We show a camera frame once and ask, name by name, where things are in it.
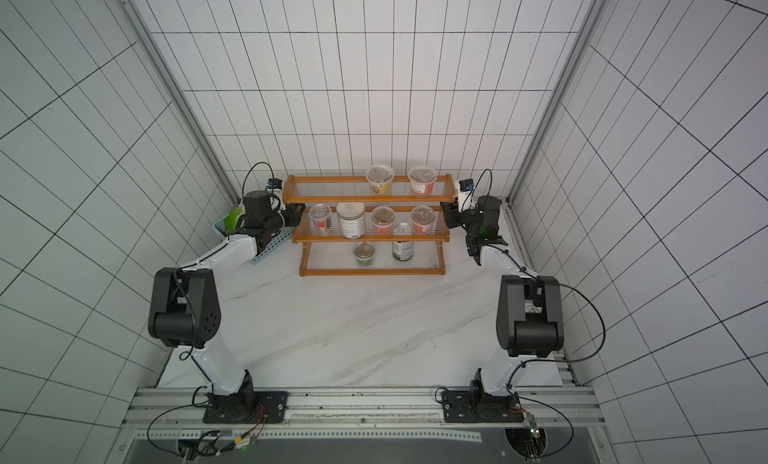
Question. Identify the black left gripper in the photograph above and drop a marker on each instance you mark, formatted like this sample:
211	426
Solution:
294	215

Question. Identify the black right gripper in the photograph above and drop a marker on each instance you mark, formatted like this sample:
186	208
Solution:
453	213

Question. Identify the small red label seed jar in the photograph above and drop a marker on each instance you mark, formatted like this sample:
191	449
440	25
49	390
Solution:
320	217

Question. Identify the red label seed jar top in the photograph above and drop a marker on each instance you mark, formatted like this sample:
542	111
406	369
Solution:
422	179

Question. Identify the yellow label seed jar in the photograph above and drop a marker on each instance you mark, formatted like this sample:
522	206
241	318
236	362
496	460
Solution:
380	178

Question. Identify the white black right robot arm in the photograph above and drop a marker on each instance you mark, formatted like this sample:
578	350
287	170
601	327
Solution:
529	319

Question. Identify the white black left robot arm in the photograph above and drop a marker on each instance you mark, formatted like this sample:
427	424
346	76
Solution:
185	309

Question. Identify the red seed jar right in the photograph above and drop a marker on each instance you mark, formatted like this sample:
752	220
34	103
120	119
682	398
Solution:
423	219

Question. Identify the wooden three-tier shelf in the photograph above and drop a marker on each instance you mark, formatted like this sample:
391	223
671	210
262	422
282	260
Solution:
332	255

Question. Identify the large white labelled jar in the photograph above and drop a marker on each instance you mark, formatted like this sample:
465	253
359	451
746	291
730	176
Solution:
351	219

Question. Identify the red seed jar middle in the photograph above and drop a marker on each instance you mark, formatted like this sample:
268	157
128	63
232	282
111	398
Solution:
383	219

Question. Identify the green label seed jar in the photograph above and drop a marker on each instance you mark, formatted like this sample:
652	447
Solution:
364	253

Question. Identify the green napa cabbage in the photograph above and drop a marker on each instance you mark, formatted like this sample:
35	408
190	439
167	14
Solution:
230	221

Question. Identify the light blue plastic basket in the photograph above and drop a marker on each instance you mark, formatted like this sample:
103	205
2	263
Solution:
260	245

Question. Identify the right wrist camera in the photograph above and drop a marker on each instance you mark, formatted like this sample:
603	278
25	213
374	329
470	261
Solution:
465	189

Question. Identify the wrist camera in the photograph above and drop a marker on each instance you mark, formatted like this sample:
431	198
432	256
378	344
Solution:
274	184
465	189

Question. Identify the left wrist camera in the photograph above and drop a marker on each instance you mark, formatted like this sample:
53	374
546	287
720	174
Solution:
274	184

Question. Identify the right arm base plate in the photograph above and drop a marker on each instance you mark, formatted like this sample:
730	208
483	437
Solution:
470	407

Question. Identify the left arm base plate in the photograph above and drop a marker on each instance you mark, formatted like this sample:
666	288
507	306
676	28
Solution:
264	407

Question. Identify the aluminium mounting rail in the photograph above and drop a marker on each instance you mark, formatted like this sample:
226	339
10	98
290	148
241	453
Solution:
369	408

